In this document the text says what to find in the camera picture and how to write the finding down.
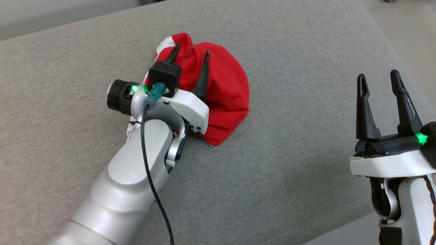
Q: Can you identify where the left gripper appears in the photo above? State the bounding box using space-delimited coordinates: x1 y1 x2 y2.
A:
107 43 210 135

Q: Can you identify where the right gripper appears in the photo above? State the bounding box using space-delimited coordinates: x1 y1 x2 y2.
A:
350 69 436 178

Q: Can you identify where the red shorts white side stripe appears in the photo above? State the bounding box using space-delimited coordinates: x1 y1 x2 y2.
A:
143 32 250 147

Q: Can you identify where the teal cable connector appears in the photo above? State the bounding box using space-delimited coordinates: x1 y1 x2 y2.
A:
143 83 166 109

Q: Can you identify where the dark right arm cable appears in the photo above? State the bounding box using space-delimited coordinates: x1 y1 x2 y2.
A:
424 175 436 218

